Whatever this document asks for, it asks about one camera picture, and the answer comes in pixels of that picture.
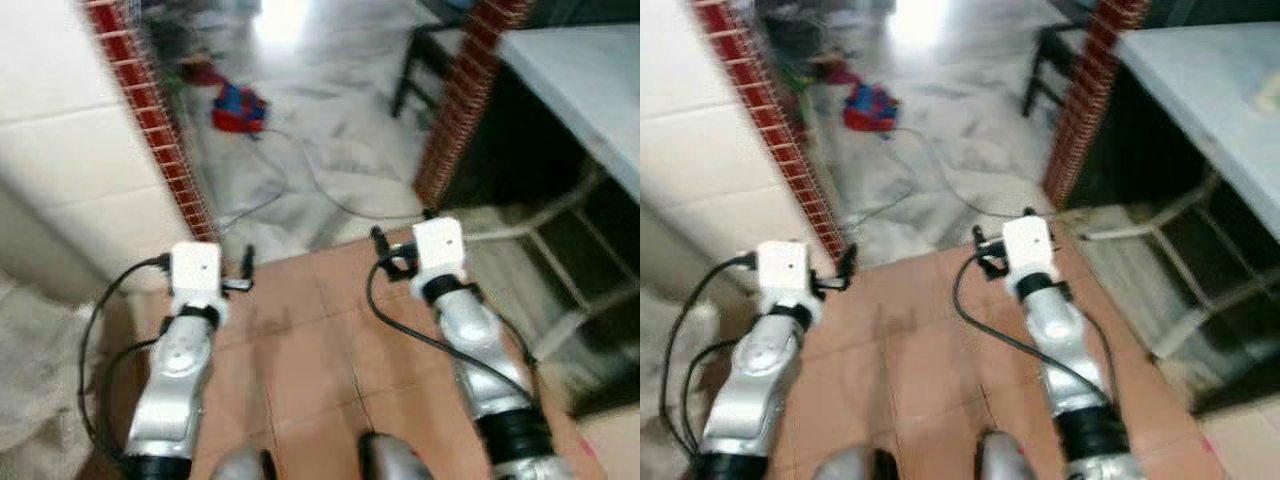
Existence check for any red tiled pillar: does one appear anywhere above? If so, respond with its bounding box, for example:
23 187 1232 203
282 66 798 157
413 0 537 212
1040 0 1153 212

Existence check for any black stool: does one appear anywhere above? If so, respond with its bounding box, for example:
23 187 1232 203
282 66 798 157
1020 25 1088 117
390 25 473 120

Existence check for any red and blue backpack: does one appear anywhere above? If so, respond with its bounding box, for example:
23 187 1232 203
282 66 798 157
843 83 900 135
210 83 271 136

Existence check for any grey robot left leg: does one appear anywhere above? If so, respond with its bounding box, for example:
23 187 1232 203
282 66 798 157
815 445 897 480
215 445 280 480

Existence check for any white folding table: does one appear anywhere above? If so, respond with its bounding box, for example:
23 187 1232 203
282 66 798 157
1075 20 1280 363
460 25 641 363

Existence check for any clear bubble wrap sheet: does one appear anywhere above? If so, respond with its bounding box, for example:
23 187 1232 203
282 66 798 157
0 270 101 480

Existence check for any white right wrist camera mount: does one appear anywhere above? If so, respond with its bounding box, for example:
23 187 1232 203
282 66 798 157
1000 215 1061 297
408 217 469 301

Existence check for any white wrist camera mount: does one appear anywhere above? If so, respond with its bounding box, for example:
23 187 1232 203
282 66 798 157
168 242 227 319
1000 215 1061 297
408 217 469 301
755 240 814 321

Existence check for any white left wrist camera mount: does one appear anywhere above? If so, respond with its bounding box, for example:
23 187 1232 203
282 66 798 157
755 240 814 321
168 242 227 319

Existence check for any black floor cable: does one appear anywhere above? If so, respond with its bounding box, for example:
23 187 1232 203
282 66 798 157
880 125 1053 223
215 125 433 233

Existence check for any red tiled wall edge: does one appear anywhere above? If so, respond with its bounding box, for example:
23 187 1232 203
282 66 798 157
80 0 222 244
690 0 853 265

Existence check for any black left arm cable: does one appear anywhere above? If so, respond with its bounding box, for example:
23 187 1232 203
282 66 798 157
78 255 171 463
657 255 761 461

